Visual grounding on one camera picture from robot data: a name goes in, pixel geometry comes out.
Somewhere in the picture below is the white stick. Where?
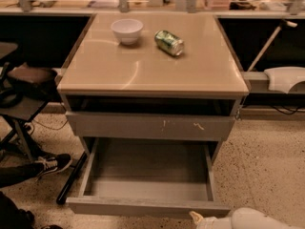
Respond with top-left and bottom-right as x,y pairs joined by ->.
247,20 -> 297,72

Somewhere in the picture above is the green soda can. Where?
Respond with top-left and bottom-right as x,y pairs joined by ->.
154,30 -> 184,56

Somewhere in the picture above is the brown bag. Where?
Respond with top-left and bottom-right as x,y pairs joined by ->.
7,66 -> 57,100

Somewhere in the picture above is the dark trouser leg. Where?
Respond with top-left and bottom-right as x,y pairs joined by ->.
0,163 -> 42,188

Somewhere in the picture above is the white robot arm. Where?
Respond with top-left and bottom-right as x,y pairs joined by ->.
190,207 -> 304,229

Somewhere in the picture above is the white curved bracket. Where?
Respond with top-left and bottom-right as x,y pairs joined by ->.
264,67 -> 305,94

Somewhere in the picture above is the grey drawer cabinet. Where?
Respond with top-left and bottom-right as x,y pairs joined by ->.
58,11 -> 249,156

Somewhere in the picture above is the white gripper yellow padding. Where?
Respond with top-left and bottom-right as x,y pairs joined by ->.
189,211 -> 232,229

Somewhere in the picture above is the black white sneaker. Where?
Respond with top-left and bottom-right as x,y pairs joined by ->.
35,154 -> 72,177

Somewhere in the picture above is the white ceramic bowl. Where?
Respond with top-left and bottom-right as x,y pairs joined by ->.
111,19 -> 144,45

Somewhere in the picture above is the grey drawer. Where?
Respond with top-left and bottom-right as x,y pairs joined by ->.
67,138 -> 230,219
67,112 -> 234,141

